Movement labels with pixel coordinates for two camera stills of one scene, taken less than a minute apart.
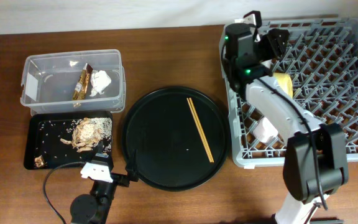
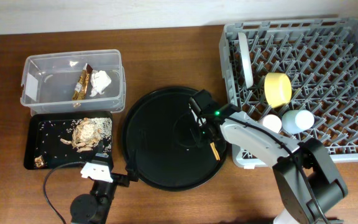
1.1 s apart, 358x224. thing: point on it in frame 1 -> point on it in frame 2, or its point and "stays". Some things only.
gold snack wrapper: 82,83 stays
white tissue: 100,81 stays
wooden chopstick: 199,130 -> 215,150
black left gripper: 132,172 stays
